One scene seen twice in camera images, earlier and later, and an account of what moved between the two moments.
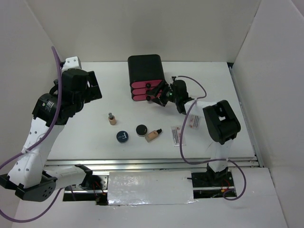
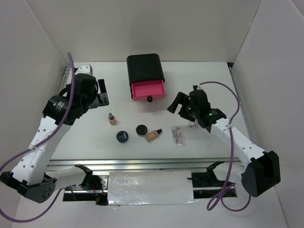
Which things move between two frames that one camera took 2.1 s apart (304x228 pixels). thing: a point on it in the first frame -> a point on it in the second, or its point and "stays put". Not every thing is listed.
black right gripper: x=163 y=85 -> x=181 y=98
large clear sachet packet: x=176 y=131 stays put
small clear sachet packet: x=194 y=121 stays put
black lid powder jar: x=141 y=130 stays put
